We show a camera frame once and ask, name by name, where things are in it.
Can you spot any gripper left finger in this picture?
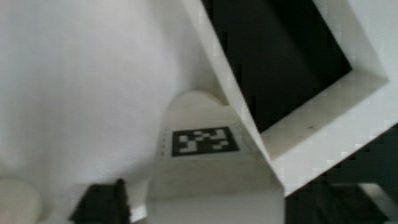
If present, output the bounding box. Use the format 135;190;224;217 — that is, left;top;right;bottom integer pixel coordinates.
69;179;130;224

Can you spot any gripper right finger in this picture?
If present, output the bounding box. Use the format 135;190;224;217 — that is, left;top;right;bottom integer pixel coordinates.
284;183;398;224

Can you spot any white table leg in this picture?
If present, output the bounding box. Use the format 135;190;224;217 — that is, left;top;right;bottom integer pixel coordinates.
133;91;284;224

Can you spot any white square tabletop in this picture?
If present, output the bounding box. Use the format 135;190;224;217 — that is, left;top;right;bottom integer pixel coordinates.
0;0;281;224

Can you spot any white U-shaped obstacle fence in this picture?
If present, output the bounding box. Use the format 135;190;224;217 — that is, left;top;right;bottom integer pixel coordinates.
261;0;398;193

